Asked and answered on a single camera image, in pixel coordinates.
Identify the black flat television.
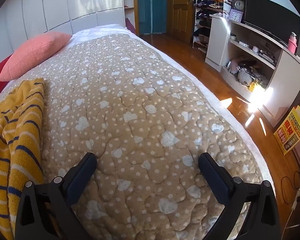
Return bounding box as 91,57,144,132
244,0,300,44

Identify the dark wooden mantel clock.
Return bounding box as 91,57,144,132
231,0,246,12

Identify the yellow striped knit sweater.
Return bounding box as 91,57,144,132
0,78,44,239

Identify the white glossy wardrobe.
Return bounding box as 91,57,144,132
0,0,125,62

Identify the beige heart-patterned quilt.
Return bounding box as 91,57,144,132
0,34,263,239

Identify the pink square clock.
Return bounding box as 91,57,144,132
228,9,243,23

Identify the pink knit pillow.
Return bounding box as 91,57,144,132
0,31,72,82

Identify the white charger cable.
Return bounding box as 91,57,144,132
281,187,300,233

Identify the brown wooden door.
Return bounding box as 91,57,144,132
167,0,194,43

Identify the clothes-filled shoe rack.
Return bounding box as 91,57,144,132
192,0,231,53

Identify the white TV cabinet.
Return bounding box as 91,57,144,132
205,15,300,127

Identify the pink water bottle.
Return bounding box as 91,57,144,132
288,32,298,54

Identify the teal curtain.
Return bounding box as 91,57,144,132
138,0,167,35

